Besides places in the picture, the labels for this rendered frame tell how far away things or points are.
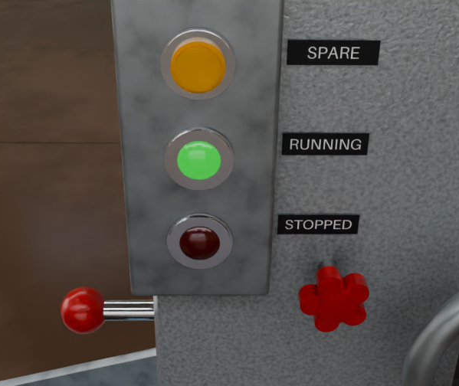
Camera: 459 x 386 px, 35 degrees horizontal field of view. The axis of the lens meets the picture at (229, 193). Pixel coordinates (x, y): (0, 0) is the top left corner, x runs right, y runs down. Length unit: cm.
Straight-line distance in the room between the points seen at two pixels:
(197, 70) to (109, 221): 254
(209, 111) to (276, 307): 15
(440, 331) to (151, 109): 19
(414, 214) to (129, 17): 19
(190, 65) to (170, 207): 8
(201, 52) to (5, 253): 246
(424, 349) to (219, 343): 13
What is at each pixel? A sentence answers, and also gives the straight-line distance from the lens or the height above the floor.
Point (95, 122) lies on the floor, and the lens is 368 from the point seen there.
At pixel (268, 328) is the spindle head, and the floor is 124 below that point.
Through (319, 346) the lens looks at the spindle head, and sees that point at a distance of 48.
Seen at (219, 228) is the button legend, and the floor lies 133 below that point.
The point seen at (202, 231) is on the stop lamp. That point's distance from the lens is 40.
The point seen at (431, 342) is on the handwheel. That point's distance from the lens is 42.
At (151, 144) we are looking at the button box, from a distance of 38.
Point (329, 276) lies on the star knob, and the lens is 40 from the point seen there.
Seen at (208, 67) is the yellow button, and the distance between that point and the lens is 35.
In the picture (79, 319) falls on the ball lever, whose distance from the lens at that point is 50.
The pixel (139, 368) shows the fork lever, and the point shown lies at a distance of 71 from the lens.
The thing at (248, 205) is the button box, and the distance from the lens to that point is 39.
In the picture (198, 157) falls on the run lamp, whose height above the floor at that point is 137.
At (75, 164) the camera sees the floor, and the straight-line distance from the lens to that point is 331.
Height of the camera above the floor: 154
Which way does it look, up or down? 31 degrees down
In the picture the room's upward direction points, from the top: 1 degrees clockwise
